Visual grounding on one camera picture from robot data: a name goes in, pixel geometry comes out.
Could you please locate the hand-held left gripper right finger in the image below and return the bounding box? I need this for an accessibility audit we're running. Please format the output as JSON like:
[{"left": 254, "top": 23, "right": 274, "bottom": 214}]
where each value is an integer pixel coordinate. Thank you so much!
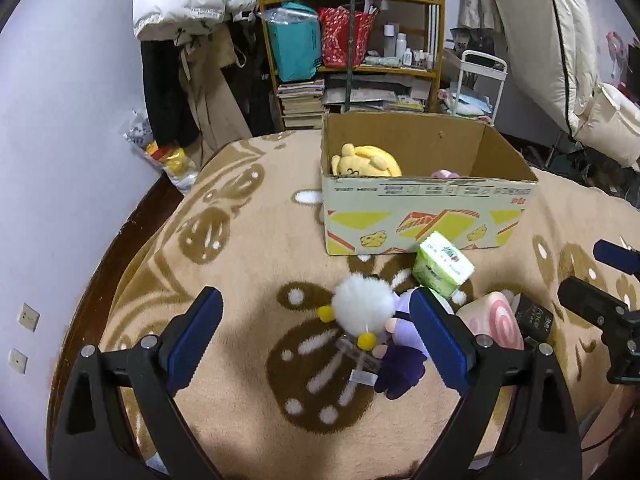
[{"left": 409, "top": 287, "right": 583, "bottom": 480}]

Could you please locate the yellow plush toy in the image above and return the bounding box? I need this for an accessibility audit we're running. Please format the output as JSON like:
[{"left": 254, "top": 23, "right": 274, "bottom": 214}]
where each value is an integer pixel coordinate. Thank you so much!
[{"left": 331, "top": 143, "right": 403, "bottom": 178}]

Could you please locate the teal bag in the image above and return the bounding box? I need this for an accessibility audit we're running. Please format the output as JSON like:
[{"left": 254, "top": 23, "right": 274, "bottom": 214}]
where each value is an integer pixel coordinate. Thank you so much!
[{"left": 265, "top": 2, "right": 323, "bottom": 83}]

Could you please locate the green pole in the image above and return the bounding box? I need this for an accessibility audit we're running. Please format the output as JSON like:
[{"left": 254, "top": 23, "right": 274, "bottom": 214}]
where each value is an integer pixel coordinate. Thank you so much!
[{"left": 345, "top": 0, "right": 357, "bottom": 116}]

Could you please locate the beige coat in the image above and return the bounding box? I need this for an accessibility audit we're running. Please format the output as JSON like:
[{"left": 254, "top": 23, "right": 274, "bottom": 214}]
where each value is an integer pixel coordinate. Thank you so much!
[{"left": 177, "top": 25, "right": 253, "bottom": 161}]

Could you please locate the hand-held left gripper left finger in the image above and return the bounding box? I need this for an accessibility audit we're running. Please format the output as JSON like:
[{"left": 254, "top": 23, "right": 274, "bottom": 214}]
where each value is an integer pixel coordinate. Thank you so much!
[{"left": 47, "top": 286, "right": 224, "bottom": 480}]

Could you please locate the white trolley cart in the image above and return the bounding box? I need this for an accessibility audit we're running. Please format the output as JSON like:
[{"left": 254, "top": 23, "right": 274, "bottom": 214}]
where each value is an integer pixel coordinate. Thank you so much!
[{"left": 442, "top": 50, "right": 508, "bottom": 126}]

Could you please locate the purple plush doll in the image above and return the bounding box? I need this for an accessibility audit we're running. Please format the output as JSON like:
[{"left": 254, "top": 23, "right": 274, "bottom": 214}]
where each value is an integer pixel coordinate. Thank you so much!
[{"left": 374, "top": 287, "right": 431, "bottom": 401}]

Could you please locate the small black box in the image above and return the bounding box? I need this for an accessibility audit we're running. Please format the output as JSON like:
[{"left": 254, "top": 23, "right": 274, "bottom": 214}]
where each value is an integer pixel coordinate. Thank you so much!
[{"left": 510, "top": 294, "right": 556, "bottom": 346}]

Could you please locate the row of toiletry bottles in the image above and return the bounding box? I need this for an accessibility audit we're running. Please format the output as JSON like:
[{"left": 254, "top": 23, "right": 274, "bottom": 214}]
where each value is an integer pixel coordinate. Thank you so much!
[{"left": 382, "top": 22, "right": 435, "bottom": 68}]

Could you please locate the black hanging garment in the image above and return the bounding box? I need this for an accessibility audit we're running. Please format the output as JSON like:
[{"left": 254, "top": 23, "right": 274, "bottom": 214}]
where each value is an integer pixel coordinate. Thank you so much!
[{"left": 140, "top": 37, "right": 201, "bottom": 146}]

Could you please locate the beige brown printed blanket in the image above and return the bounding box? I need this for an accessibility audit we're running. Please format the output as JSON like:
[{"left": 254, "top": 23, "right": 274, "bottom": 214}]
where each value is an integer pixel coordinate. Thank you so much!
[{"left": 97, "top": 130, "right": 640, "bottom": 480}]

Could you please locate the pink swirl roll plush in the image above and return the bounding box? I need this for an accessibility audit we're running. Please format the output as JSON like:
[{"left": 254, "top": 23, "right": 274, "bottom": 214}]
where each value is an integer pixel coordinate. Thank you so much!
[{"left": 455, "top": 291, "right": 525, "bottom": 351}]

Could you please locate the printed cardboard box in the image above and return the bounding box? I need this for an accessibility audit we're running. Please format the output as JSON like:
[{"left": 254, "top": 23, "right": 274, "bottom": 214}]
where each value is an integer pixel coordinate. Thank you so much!
[{"left": 320, "top": 111, "right": 538, "bottom": 257}]

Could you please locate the stack of old books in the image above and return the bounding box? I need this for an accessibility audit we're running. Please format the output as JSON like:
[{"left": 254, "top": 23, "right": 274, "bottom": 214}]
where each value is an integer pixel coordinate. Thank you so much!
[{"left": 276, "top": 79, "right": 326, "bottom": 130}]

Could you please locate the white fluffy pompom plush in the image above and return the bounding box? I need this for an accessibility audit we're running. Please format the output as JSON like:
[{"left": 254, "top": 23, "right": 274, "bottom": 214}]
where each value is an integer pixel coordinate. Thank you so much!
[{"left": 318, "top": 275, "right": 396, "bottom": 356}]

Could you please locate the pile of magazines and papers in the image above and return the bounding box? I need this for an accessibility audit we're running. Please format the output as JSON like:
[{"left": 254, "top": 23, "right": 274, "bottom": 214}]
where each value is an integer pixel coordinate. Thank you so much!
[{"left": 322, "top": 77, "right": 431, "bottom": 113}]

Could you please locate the folded light blue cloth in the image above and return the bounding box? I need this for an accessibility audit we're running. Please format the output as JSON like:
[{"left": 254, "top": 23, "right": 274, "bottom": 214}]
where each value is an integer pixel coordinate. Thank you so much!
[{"left": 452, "top": 92, "right": 493, "bottom": 118}]

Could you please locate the green tissue pack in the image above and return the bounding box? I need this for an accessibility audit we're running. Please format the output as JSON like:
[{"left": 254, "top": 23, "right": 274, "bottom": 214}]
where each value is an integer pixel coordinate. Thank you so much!
[{"left": 412, "top": 231, "right": 476, "bottom": 300}]

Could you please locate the plastic bag with yellow items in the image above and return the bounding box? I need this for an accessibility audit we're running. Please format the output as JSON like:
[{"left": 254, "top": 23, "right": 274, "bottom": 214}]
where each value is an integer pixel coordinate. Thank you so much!
[{"left": 124, "top": 110, "right": 198, "bottom": 193}]

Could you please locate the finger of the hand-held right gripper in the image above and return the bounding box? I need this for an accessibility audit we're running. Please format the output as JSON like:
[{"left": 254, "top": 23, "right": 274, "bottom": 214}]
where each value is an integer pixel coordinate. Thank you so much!
[
  {"left": 558, "top": 276, "right": 631, "bottom": 332},
  {"left": 593, "top": 240, "right": 640, "bottom": 276}
]

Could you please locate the red patterned gift bag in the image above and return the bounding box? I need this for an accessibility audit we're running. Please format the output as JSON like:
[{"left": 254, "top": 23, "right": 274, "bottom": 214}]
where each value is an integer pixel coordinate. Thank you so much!
[{"left": 318, "top": 6, "right": 377, "bottom": 68}]

